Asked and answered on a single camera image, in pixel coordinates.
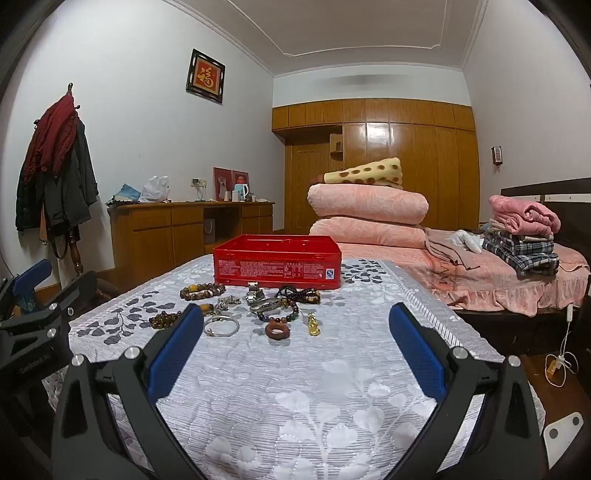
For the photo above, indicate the yellow spotted pillow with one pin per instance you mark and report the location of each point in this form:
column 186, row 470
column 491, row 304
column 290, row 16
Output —
column 369, row 173

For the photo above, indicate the dark wooden headboard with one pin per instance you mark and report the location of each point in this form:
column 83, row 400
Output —
column 577, row 217

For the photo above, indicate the white cloth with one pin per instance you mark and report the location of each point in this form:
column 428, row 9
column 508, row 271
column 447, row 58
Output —
column 465, row 240

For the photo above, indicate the small red photo frame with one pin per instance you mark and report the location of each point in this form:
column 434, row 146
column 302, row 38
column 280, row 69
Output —
column 241, row 177

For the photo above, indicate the plaid folded clothing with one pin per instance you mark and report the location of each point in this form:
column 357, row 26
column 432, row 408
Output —
column 521, row 254

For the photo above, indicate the wooden coat rack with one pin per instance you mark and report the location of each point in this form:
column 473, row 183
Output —
column 75, row 251

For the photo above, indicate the grey floral quilted bedspread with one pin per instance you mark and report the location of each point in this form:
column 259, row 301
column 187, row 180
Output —
column 295, row 406

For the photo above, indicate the thin silver bangle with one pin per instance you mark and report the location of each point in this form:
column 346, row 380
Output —
column 213, row 331

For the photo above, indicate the blue cloth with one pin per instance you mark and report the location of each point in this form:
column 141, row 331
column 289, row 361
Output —
column 124, row 194

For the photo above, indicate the large red photo frame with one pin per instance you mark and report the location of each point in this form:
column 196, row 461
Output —
column 223, row 181

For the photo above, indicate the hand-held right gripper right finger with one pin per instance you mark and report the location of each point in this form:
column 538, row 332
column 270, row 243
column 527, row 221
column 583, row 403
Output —
column 415, row 353

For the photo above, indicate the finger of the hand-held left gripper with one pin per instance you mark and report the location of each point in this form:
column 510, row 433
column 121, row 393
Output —
column 32, row 277
column 81, row 293

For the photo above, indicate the framed red wall picture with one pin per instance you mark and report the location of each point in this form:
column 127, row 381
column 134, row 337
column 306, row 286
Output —
column 205, row 75

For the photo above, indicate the blue patterned pot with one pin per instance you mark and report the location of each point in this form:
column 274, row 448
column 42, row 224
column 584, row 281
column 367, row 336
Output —
column 25, row 308

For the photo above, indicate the wide silver bangle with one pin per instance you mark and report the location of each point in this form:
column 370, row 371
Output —
column 265, row 304

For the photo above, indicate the beige cloth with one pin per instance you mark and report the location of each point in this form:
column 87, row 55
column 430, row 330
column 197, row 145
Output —
column 445, row 253

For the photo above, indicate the red scarf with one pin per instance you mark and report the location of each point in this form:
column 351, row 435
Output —
column 51, row 134

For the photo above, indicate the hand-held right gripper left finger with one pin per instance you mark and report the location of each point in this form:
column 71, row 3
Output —
column 175, row 353

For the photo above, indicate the white plastic bag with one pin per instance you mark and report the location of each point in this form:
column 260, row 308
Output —
column 154, row 189

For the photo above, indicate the dark hanging jacket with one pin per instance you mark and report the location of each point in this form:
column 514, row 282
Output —
column 69, row 184

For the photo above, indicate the small wall device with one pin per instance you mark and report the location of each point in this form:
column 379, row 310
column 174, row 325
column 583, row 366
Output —
column 497, row 155

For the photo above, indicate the teal and white kettle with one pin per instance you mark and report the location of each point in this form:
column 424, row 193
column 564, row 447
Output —
column 242, row 191

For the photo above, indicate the wooden desk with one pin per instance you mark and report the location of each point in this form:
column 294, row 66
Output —
column 157, row 235

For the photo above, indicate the gold figurine pendant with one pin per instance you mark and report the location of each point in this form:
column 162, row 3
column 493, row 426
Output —
column 311, row 324

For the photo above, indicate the grey paper bag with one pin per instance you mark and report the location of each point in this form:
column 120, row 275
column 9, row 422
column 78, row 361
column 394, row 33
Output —
column 209, row 231

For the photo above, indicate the pink folded blanket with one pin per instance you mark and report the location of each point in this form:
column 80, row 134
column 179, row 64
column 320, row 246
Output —
column 521, row 212

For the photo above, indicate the red tin box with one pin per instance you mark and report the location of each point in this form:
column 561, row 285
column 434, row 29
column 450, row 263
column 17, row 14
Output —
column 277, row 267

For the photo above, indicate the wall socket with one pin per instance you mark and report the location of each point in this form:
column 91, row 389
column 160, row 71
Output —
column 198, row 182

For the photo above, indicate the pink bed sheet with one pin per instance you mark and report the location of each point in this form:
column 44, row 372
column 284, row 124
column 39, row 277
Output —
column 485, row 286

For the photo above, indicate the pink folded quilt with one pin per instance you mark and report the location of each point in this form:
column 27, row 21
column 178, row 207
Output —
column 364, row 203
column 364, row 233

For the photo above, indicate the metal link watch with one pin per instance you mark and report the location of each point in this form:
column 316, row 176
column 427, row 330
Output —
column 252, row 290

